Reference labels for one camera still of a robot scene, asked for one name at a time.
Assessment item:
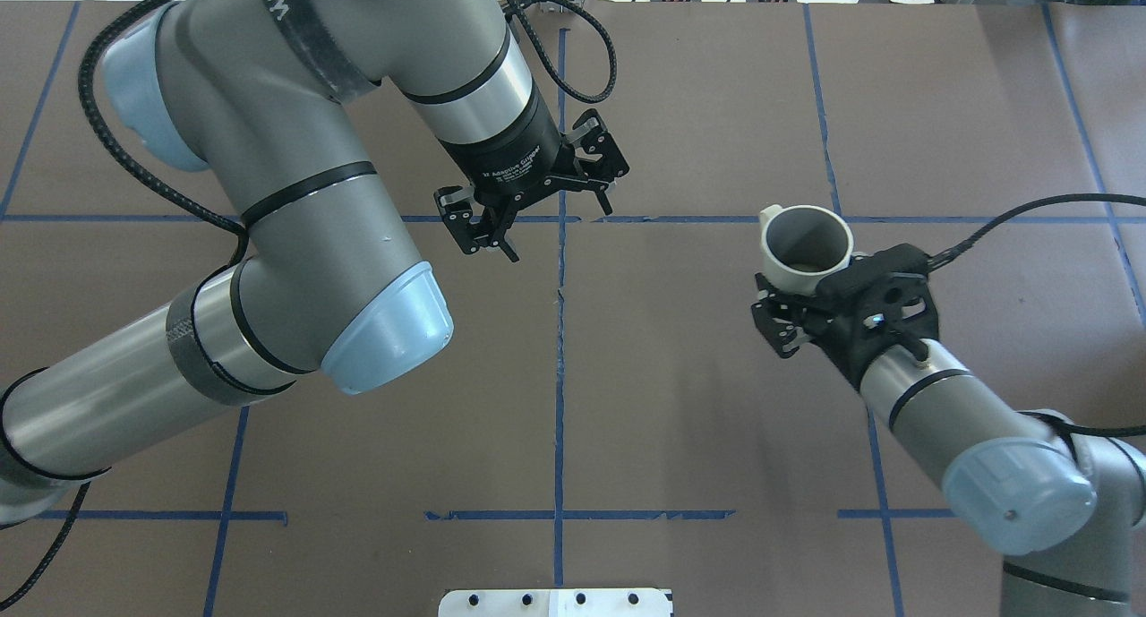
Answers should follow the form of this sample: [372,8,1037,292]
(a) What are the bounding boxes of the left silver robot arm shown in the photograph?
[3,0,629,528]

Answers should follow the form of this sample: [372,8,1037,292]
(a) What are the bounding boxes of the white ribbed HOME mug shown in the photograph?
[758,204,854,297]

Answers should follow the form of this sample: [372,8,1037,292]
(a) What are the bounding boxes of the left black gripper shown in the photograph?
[434,97,630,261]

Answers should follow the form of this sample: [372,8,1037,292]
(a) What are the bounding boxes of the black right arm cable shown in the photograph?
[927,193,1146,439]

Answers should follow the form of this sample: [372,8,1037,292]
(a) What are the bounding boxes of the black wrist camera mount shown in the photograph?
[813,244,940,390]

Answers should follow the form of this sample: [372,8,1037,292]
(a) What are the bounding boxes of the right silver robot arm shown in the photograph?
[752,271,1143,616]

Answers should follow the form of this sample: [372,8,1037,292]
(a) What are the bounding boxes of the brown paper table cover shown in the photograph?
[3,1,1143,616]

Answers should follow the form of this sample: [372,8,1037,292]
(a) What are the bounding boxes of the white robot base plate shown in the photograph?
[437,587,675,616]

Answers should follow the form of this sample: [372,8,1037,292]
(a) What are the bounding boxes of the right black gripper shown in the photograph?
[749,271,851,360]

